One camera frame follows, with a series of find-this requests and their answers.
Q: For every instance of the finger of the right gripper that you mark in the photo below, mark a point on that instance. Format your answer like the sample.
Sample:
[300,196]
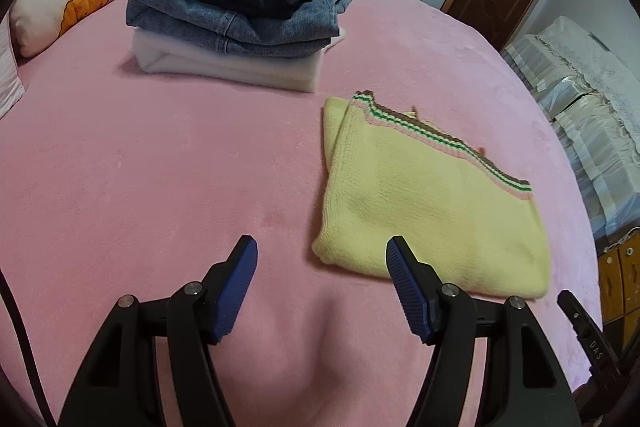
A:
[602,358]

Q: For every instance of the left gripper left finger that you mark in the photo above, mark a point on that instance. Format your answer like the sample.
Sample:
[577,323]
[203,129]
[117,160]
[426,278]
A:
[118,382]

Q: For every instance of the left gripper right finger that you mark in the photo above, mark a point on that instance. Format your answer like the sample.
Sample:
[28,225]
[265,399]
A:
[522,381]

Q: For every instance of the yellow knitted striped cardigan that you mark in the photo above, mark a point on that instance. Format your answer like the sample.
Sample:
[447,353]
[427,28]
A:
[392,174]

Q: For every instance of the yellow wooden drawer cabinet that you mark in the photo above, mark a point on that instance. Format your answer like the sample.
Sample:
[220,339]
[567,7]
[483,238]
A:
[619,277]

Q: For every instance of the lace-covered sofa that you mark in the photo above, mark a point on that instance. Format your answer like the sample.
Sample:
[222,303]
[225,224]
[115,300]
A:
[592,102]

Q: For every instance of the folded pale pink garment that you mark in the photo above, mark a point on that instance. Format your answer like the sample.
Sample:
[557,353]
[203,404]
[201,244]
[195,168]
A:
[156,54]

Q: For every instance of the folded blue jeans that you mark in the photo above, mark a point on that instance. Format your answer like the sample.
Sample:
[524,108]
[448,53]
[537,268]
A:
[308,30]

